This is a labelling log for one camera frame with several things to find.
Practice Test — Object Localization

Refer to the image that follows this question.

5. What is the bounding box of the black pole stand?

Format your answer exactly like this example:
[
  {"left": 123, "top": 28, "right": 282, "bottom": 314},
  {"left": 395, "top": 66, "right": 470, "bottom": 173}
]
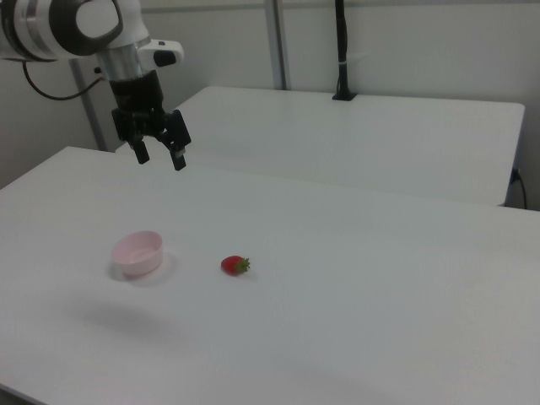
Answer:
[{"left": 331, "top": 0, "right": 358, "bottom": 102}]

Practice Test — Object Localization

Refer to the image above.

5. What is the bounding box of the pink plastic bowl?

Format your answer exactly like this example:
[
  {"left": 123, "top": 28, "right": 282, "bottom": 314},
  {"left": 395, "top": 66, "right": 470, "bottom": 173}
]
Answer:
[{"left": 111, "top": 229, "right": 165, "bottom": 279}]

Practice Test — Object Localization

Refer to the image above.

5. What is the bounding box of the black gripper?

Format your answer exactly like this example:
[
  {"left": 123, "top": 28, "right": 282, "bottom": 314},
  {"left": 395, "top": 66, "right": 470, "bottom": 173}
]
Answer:
[{"left": 108, "top": 69, "right": 192, "bottom": 172}]

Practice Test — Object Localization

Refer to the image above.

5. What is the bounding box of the silver wall frame post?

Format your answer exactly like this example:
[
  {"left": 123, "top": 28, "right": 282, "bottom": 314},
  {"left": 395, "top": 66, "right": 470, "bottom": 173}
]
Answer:
[
  {"left": 68, "top": 57, "right": 107, "bottom": 152},
  {"left": 264, "top": 0, "right": 293, "bottom": 91}
]

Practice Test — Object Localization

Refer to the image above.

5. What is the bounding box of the red strawberry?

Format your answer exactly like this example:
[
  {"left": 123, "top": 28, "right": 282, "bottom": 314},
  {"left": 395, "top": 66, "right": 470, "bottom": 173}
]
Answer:
[{"left": 220, "top": 255, "right": 251, "bottom": 277}]

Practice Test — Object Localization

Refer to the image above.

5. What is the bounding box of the white side table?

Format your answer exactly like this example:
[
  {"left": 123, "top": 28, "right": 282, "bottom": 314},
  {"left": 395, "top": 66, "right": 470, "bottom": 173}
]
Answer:
[{"left": 114, "top": 86, "right": 527, "bottom": 208}]

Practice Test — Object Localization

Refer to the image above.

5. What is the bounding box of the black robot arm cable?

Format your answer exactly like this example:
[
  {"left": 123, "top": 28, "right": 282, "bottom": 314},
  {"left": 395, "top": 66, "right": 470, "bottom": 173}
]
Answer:
[{"left": 21, "top": 58, "right": 105, "bottom": 102}]

